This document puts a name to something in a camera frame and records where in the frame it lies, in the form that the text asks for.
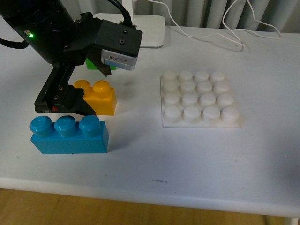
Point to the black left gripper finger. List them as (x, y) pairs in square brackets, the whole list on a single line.
[(73, 102)]

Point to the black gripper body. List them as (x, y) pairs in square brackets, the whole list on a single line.
[(75, 53)]

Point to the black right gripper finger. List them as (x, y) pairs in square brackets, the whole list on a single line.
[(94, 56)]

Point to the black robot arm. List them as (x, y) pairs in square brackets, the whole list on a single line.
[(47, 27)]

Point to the green two-stud block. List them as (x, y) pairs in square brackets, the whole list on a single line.
[(91, 66)]

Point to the yellow two-stud block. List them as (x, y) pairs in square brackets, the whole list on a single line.
[(101, 96)]

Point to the blue three-stud block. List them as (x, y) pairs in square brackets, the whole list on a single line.
[(68, 136)]

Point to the white desk lamp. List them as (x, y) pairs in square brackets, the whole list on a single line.
[(152, 26)]

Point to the white curtain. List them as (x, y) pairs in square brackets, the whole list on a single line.
[(255, 15)]

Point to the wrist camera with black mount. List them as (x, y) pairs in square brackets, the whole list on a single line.
[(119, 45)]

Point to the white studded base plate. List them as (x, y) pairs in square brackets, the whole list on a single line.
[(199, 100)]

